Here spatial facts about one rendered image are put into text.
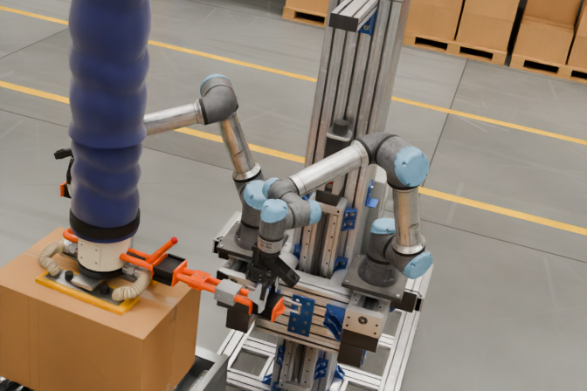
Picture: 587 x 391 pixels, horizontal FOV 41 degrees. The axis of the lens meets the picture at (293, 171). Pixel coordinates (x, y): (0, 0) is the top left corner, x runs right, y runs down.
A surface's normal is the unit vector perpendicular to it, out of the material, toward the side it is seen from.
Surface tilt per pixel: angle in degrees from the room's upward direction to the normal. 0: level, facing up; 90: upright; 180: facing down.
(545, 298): 0
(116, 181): 70
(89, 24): 85
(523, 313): 0
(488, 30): 90
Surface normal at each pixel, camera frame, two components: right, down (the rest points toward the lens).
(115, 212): 0.51, 0.28
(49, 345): -0.36, 0.38
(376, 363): 0.13, -0.88
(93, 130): -0.22, 0.58
